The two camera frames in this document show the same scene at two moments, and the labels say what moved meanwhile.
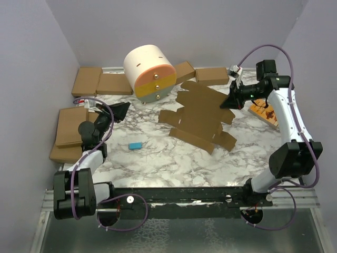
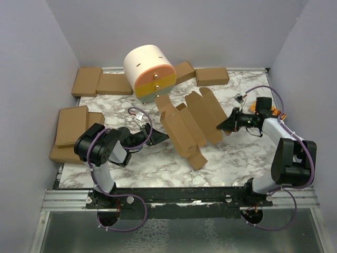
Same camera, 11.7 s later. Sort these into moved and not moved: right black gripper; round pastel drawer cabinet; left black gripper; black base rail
Moved: right black gripper; left black gripper
Not moved: black base rail; round pastel drawer cabinet
